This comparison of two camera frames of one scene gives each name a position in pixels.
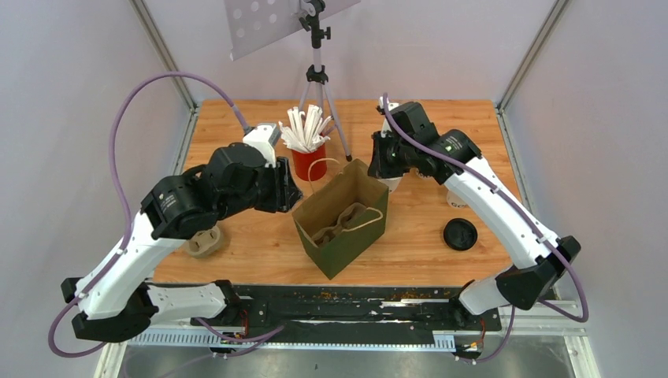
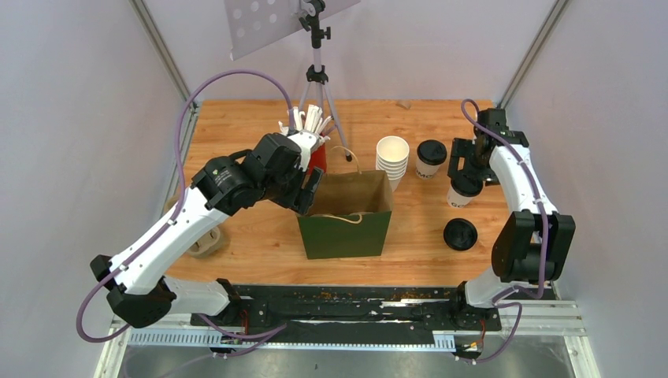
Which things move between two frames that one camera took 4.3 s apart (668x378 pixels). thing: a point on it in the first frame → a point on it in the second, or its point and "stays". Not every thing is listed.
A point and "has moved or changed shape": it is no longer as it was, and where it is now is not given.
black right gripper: [377, 168] → [462, 148]
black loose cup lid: [460, 234] stays
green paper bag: [343, 218] has moved or changed shape
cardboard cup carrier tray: [205, 242] stays
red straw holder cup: [302, 161] stays
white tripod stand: [317, 73] stays
